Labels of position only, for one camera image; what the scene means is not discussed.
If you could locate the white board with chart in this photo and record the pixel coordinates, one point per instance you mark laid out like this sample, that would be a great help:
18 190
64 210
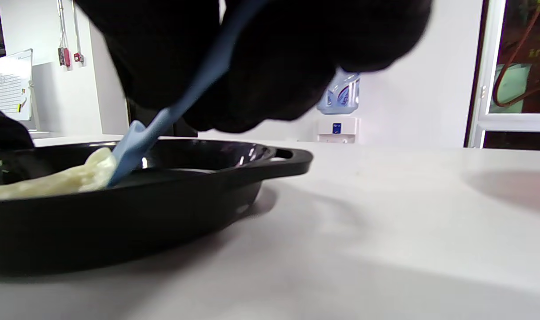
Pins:
10 84

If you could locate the person's right hand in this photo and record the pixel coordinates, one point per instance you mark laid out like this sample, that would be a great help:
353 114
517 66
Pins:
287 53

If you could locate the person's left hand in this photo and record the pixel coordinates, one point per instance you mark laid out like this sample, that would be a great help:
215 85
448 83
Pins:
5 131

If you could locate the pale yellow dumpling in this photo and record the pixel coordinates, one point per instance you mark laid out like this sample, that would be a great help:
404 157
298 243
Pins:
65 180

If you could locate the blue dessert shovel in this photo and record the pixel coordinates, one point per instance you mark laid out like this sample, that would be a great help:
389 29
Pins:
134 146

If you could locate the black frying pan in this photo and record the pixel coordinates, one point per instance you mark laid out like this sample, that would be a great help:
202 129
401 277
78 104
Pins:
118 222

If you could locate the white water dispenser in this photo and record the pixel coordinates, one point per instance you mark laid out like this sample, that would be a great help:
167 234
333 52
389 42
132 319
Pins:
341 129

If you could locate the glass door with metal frame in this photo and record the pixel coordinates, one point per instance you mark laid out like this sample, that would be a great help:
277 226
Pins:
487 124

